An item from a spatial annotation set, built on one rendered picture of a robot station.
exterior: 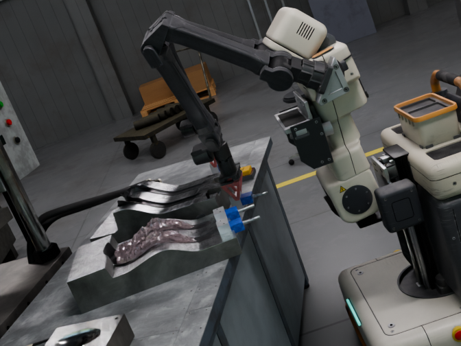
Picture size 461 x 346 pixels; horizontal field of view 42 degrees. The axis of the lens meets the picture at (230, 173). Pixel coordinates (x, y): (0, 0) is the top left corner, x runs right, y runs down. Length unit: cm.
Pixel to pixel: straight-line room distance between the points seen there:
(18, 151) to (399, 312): 165
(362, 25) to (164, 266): 833
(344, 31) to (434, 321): 791
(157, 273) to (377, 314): 87
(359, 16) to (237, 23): 197
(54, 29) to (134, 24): 130
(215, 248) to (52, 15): 886
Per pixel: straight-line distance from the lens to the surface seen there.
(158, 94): 965
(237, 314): 191
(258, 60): 177
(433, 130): 208
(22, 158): 269
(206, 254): 176
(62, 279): 217
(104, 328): 155
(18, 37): 1057
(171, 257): 176
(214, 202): 203
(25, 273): 244
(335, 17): 979
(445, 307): 223
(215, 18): 1017
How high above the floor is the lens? 154
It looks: 17 degrees down
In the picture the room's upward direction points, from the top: 20 degrees counter-clockwise
